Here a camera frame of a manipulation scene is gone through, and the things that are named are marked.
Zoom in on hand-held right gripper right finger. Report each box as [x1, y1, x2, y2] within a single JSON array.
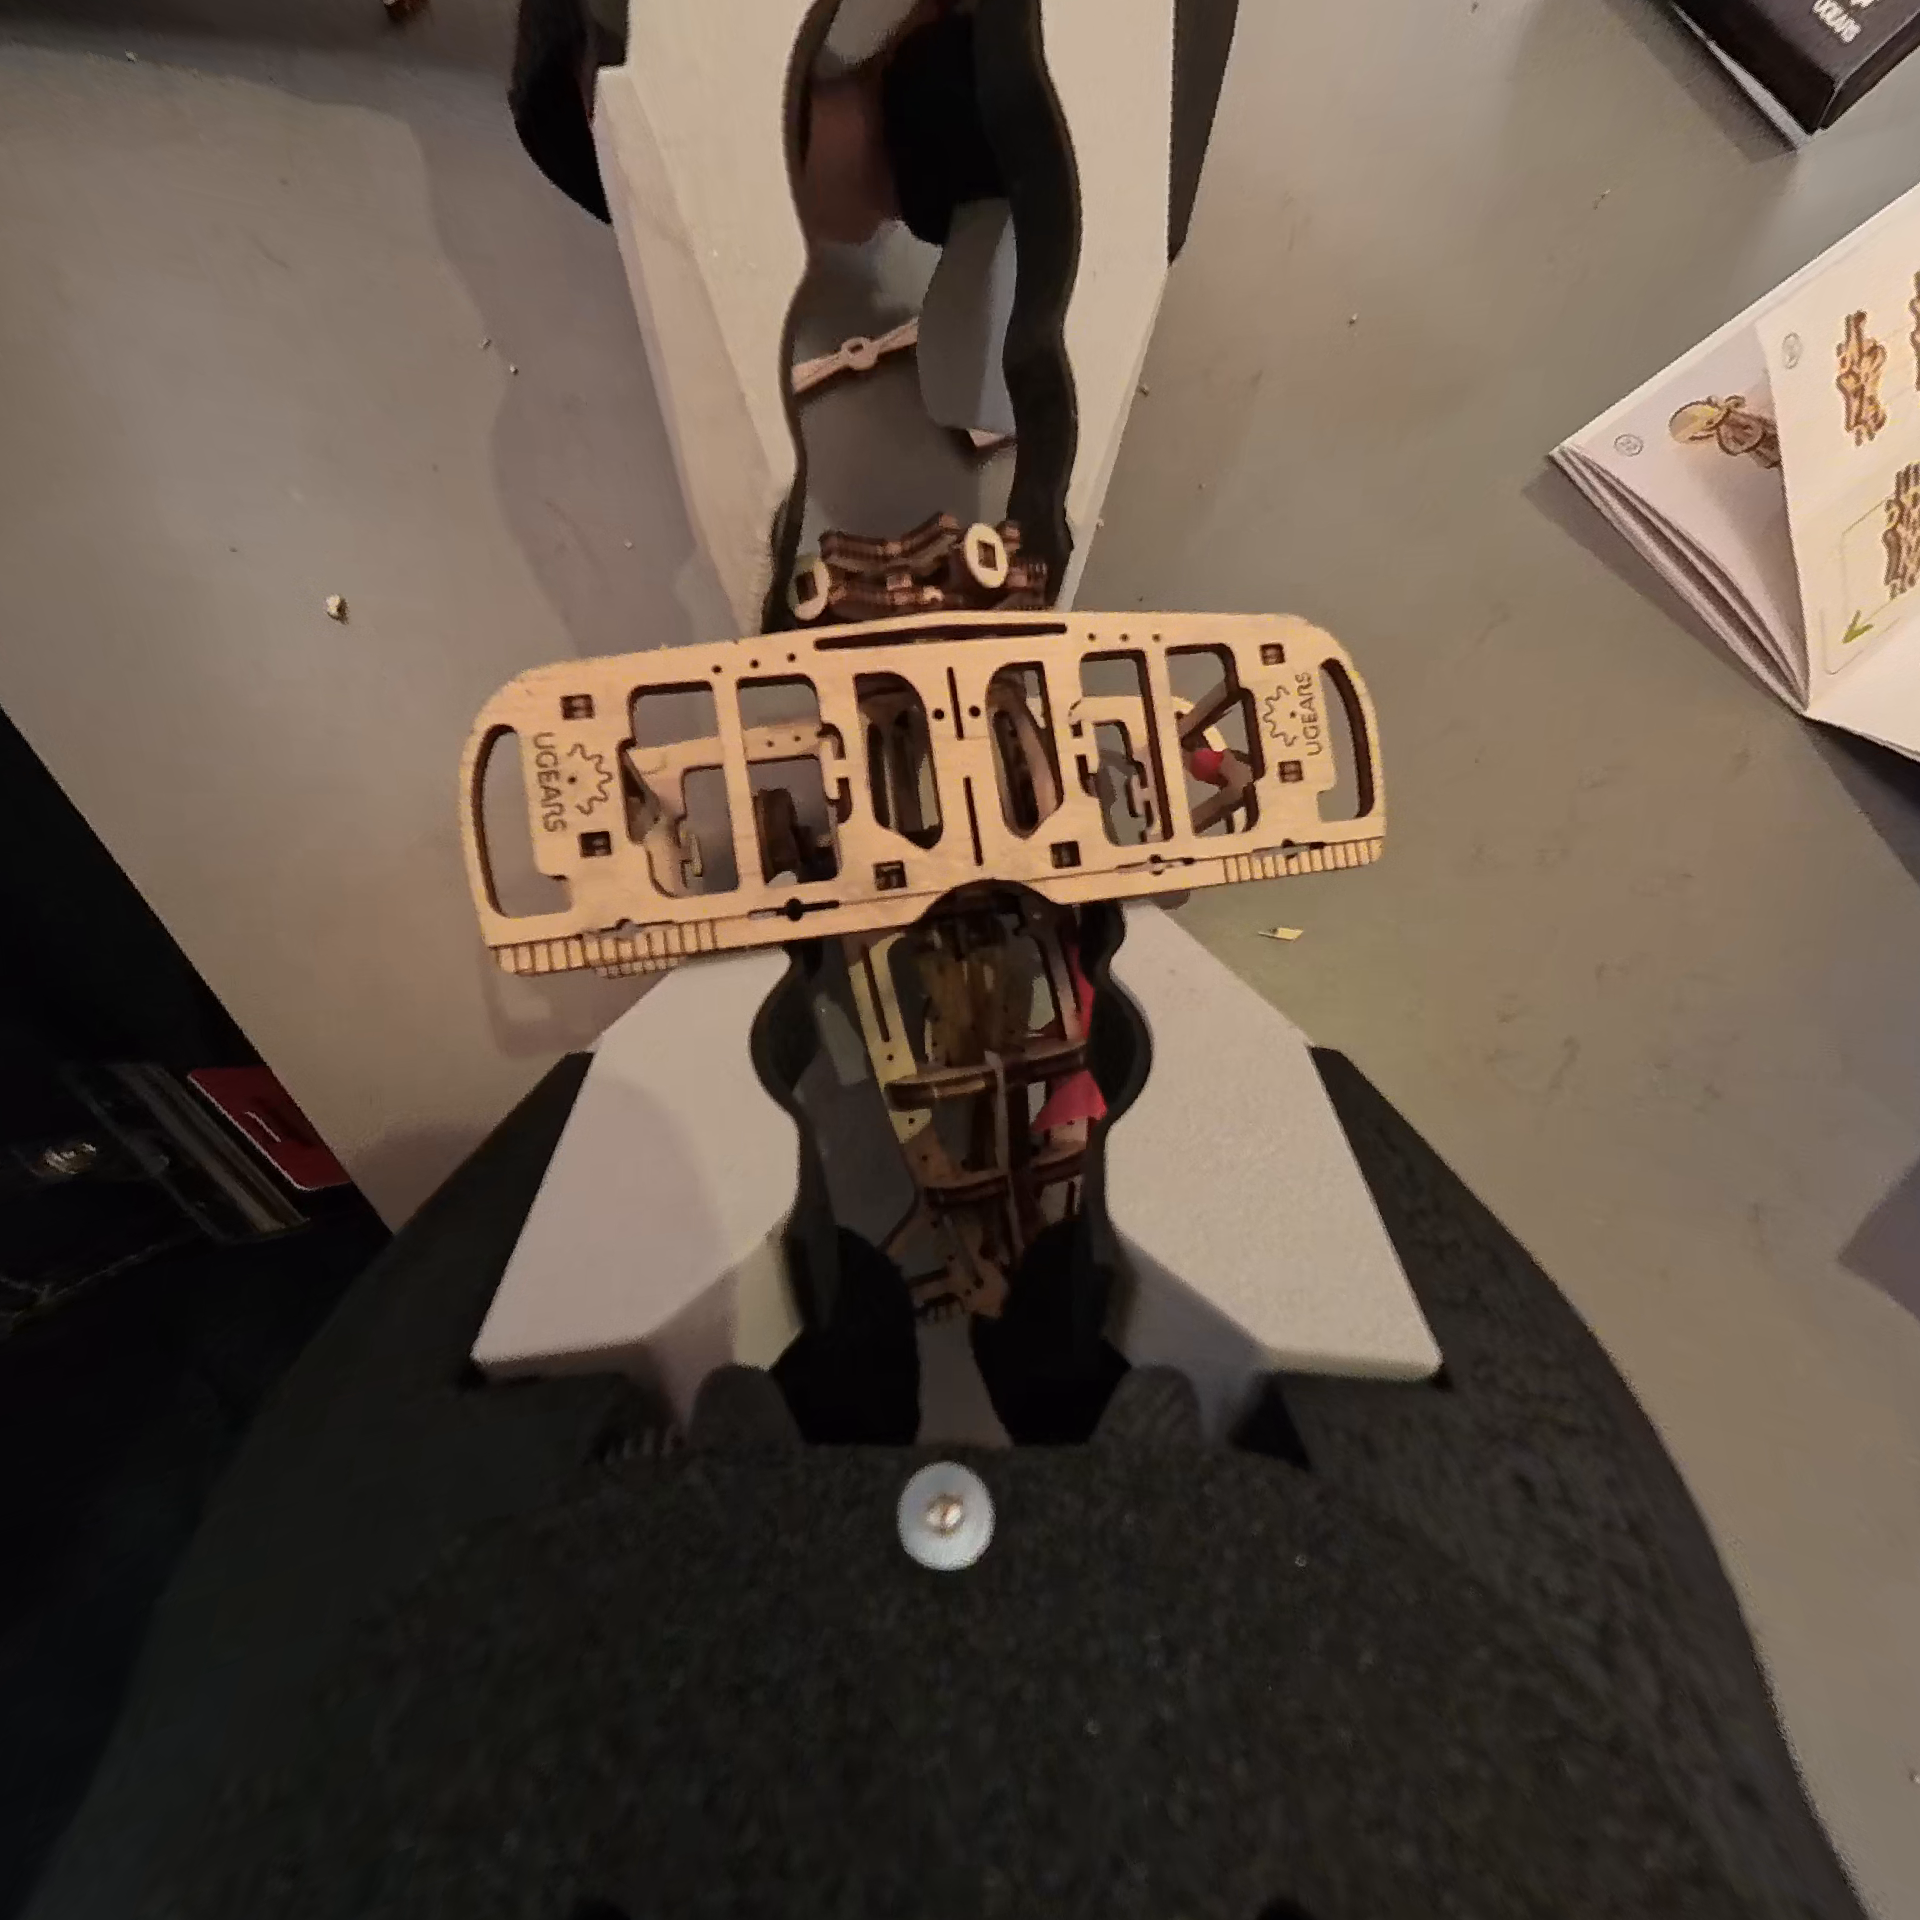
[[1096, 912, 1444, 1382]]

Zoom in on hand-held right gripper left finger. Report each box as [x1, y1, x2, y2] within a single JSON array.
[[474, 942, 812, 1379]]

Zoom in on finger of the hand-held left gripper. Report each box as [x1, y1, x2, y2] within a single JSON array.
[[1013, 0, 1204, 595], [595, 0, 826, 632]]

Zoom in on wooden model biplane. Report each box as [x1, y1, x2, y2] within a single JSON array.
[[458, 509, 1390, 1327]]

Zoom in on grey desk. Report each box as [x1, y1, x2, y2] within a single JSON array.
[[0, 0, 1920, 1920]]

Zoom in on person's left hand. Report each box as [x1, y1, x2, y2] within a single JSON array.
[[803, 59, 905, 253]]

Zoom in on red card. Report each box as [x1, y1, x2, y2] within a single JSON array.
[[187, 1062, 356, 1197]]

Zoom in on person's dark trousers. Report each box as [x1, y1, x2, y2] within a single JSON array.
[[0, 704, 401, 1876]]

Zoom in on black model kit box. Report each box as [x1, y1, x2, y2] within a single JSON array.
[[1664, 0, 1920, 144]]

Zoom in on white instruction booklet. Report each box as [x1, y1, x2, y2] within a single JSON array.
[[1552, 188, 1920, 759]]

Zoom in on wooden propeller piece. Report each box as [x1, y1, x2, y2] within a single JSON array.
[[787, 316, 929, 399]]

